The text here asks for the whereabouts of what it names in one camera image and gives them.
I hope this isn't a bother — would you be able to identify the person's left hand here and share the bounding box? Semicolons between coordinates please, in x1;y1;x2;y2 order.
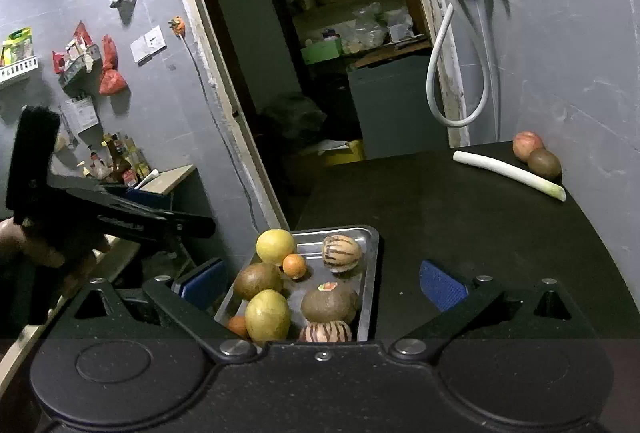
0;216;109;269

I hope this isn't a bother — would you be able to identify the small striped pepino melon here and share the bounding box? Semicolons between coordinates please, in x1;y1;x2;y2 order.
298;320;352;343

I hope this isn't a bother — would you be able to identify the larger orange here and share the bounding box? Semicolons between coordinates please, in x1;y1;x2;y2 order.
282;253;307;280

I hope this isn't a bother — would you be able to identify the sauce bottles group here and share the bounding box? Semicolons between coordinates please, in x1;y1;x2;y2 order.
84;133;151;187

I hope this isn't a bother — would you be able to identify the white wall switch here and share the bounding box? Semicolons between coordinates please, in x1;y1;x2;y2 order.
130;26;166;65

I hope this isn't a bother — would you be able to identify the brown mango with sticker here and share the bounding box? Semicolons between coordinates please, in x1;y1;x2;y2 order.
300;281;360;323

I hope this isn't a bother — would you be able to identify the white flexible hose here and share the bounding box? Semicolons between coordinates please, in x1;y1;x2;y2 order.
425;0;501;129

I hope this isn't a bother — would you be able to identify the white leek stalk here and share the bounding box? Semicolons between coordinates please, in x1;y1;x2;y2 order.
452;150;567;202

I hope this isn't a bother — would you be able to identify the dark kiwi by wall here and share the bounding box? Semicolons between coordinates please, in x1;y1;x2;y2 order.
527;148;562;180

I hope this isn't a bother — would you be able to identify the wooden side counter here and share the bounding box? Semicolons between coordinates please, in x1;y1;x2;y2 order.
0;163;198;383

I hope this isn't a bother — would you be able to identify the yellow-green mango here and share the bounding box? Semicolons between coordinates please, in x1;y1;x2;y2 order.
244;289;291;345

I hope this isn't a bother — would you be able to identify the small orange tangerine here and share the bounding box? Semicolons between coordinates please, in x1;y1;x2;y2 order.
227;315;250;340

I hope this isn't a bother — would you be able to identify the red plastic bag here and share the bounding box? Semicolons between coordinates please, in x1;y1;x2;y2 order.
99;34;128;96

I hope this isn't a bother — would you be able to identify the red apple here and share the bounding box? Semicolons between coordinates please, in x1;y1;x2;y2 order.
512;131;544;162

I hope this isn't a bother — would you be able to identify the grey cabinet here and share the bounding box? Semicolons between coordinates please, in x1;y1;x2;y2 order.
349;55;449;159

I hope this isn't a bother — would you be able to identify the green box on shelf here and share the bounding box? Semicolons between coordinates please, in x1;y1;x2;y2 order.
302;38;343;65

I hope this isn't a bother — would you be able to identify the large striped pepino melon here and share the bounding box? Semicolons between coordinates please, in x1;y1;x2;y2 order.
322;235;363;274

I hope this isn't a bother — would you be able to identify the brown-green mango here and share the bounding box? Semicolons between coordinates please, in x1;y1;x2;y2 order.
233;262;283;301

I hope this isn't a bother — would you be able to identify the yellow round grapefruit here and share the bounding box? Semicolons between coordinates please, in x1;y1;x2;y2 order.
256;228;296;266

